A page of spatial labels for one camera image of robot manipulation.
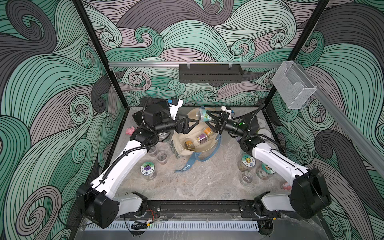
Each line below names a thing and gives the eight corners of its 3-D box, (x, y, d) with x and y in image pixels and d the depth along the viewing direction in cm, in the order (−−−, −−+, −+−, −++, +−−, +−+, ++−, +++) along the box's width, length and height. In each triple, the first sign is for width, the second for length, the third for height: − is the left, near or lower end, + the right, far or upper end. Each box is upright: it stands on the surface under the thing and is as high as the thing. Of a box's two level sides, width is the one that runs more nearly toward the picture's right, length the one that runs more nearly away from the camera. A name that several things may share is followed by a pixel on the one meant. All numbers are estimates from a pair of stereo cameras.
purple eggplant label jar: (142, 180, 84) (138, 175, 78) (145, 167, 89) (141, 161, 83) (155, 180, 84) (153, 175, 78) (157, 167, 89) (155, 161, 83)
